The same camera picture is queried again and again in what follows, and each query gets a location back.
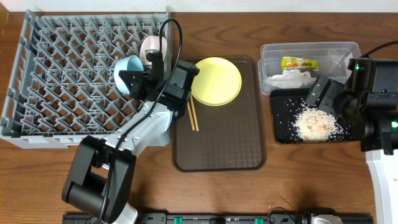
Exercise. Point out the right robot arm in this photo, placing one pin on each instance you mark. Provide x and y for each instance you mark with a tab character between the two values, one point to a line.
367	102

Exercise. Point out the dark brown serving tray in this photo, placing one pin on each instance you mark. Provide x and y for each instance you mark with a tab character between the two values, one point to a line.
230	137

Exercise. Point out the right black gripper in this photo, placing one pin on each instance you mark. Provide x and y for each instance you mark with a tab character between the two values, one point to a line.
326	103

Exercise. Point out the rice and peanut scraps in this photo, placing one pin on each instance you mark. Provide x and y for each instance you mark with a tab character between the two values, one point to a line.
314	124

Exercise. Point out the black plastic bin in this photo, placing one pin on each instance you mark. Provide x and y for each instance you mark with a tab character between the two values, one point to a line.
286	124

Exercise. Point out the yellow plate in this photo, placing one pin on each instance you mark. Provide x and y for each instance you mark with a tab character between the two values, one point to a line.
218	82

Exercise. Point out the green yellow snack wrapper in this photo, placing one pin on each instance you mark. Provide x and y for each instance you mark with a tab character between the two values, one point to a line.
298	63

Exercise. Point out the wooden chopstick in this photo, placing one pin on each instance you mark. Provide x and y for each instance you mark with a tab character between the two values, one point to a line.
194	115
190	116

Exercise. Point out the clear plastic bin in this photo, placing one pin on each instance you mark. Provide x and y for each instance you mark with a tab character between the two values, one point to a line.
332	57

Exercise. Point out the white napkin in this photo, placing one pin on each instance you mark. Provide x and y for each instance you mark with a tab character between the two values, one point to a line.
292	78

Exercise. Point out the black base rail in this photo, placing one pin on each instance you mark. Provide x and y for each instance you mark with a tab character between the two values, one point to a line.
277	215

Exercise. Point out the light blue bowl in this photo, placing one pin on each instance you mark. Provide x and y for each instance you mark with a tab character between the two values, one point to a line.
132	63

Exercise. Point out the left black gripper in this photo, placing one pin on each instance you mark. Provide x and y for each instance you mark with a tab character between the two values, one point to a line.
143	84

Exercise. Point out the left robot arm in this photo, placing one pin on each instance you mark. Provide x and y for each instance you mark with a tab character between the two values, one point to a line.
100	178

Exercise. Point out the pink bowl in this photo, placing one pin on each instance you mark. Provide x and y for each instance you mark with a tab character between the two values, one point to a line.
150	44

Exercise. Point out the grey dishwasher rack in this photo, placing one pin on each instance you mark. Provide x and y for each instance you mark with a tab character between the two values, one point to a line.
62	85

